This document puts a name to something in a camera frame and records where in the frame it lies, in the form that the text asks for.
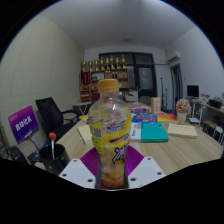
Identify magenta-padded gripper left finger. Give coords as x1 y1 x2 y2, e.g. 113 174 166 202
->
58 146 102 190

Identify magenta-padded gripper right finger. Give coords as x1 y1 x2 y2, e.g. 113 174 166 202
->
123 145 167 190

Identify yellow-labelled drink bottle orange cap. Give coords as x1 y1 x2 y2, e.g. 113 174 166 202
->
88 78 133 190

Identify black mug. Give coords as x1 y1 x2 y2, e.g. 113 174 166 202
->
38 143 71 176

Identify teal and white book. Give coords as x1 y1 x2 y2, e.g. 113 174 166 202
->
130 122 170 144

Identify pale yellow notepad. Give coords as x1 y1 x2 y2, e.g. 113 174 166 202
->
77 124 94 146

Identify red-tipped stirrer stick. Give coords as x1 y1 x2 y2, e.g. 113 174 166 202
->
48 131 58 161

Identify tan paper notepad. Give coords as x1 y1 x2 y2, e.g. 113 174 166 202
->
166 122 199 140

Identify blue printed book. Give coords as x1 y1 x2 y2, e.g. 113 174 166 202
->
131 112 158 125

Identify yellow printed packet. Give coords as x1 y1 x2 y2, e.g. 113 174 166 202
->
78 114 90 124

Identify orange book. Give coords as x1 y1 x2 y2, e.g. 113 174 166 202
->
155 112 179 123

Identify pink purple box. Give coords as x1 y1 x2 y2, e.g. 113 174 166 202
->
130 105 151 114

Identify black chair backrest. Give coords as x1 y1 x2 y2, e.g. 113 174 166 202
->
7 145 30 165

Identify black office chair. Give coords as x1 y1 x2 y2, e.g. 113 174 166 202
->
35 96 81 135

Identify small white table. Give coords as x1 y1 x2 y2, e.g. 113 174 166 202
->
72 101 93 116

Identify small brown cardboard box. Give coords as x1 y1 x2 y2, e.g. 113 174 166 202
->
150 96 162 115

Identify pink flowers in white pot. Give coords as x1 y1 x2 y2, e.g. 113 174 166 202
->
175 98 192 126

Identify purple sign board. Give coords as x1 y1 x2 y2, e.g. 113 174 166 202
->
7 105 40 145

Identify black tripod stand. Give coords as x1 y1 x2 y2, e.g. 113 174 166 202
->
160 77 170 108

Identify white round stool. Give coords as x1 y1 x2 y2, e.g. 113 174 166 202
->
212 125 224 146

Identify wooden shelf unit with trophies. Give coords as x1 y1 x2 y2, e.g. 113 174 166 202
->
79 54 131 103

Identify cluttered side desk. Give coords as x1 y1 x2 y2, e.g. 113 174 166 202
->
188 93 224 134

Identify computer monitor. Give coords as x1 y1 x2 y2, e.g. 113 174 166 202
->
186 84 200 99

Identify black framed glass door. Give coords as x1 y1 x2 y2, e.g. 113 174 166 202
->
98 52 158 100

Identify white wall air conditioner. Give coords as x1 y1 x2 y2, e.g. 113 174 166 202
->
166 50 183 65

